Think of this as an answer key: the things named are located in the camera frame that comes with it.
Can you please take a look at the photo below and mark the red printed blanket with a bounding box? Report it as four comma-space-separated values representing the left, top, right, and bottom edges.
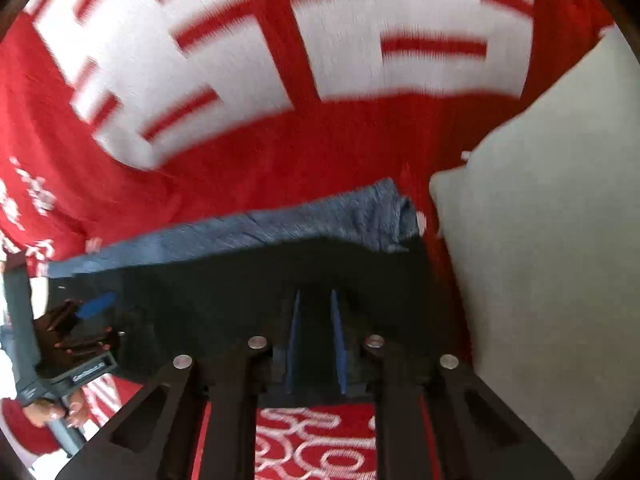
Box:
0, 0, 617, 480

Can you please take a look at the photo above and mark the white pillow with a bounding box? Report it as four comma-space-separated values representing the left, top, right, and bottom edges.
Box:
428, 25, 640, 480

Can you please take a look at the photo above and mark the person's left forearm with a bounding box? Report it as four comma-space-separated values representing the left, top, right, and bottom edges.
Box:
0, 400, 57, 456

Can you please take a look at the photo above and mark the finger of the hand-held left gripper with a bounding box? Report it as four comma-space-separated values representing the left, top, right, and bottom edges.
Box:
35, 291, 119, 333
50, 326, 122, 358

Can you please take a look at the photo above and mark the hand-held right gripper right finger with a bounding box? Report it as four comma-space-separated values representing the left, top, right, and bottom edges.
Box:
330, 288, 576, 480

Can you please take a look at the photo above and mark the black pants blue patterned waistband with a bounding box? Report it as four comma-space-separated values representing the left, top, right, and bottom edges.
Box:
46, 177, 474, 407

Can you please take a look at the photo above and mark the person's left hand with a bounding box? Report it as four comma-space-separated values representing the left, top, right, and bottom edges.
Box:
22, 394, 92, 429

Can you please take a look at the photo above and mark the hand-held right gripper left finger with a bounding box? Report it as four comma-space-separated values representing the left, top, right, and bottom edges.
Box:
55, 290, 301, 480

